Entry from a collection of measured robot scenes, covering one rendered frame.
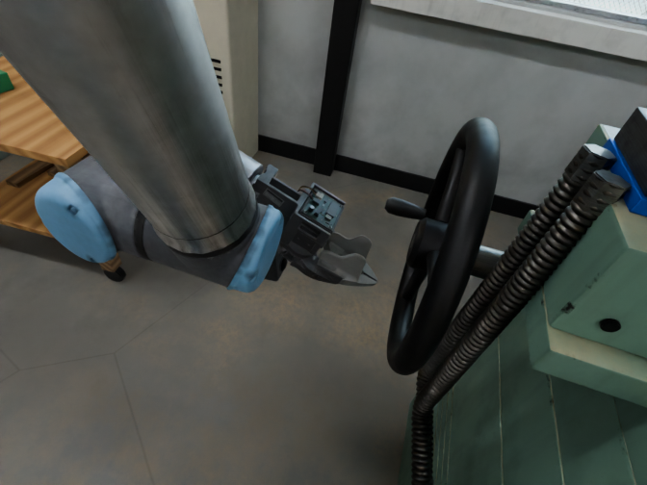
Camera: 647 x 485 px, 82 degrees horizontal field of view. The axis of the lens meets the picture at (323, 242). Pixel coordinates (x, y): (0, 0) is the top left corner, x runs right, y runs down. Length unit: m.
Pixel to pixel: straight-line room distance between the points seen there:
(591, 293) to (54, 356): 1.32
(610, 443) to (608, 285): 0.17
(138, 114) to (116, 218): 0.21
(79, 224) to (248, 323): 0.95
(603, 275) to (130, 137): 0.29
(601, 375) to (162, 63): 0.34
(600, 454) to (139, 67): 0.44
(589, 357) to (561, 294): 0.05
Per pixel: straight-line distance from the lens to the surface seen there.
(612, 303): 0.32
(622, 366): 0.36
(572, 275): 0.33
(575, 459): 0.47
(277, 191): 0.46
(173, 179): 0.24
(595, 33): 1.72
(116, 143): 0.22
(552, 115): 1.86
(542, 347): 0.34
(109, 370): 1.30
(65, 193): 0.41
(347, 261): 0.49
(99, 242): 0.41
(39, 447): 1.27
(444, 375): 0.47
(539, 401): 0.54
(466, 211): 0.31
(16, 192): 1.69
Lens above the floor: 1.10
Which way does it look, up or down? 44 degrees down
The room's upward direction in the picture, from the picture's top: 10 degrees clockwise
